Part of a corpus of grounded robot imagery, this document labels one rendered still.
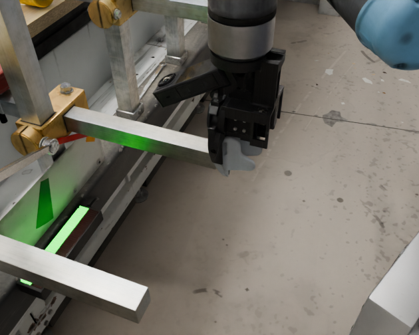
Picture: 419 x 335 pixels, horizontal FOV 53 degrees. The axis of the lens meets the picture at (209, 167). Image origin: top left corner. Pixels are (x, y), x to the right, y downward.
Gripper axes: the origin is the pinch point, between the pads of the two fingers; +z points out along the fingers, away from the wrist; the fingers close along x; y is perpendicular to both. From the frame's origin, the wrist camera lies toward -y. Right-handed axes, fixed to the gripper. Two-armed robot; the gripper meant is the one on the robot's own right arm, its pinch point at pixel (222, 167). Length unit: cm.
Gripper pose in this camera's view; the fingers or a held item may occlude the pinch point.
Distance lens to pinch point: 63.8
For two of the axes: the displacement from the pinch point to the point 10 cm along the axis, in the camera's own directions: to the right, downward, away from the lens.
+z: 0.2, 7.2, 6.9
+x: 3.5, -6.5, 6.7
